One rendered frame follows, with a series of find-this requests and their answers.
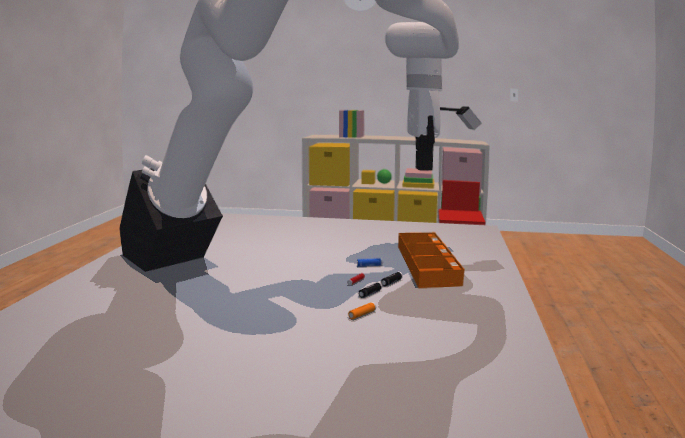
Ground orange rack of three bins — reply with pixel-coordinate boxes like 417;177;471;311
398;232;464;288

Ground red battery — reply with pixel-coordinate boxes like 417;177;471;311
347;273;365;285

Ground blue aa battery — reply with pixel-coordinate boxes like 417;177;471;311
357;258;383;267

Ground black aa battery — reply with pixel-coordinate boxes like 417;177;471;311
358;282;382;298
381;272;403;286

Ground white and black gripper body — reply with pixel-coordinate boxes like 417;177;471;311
407;87;442;138

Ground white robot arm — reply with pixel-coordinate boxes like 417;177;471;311
142;0;459;218

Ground orange battery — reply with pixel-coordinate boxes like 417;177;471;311
348;302;377;319

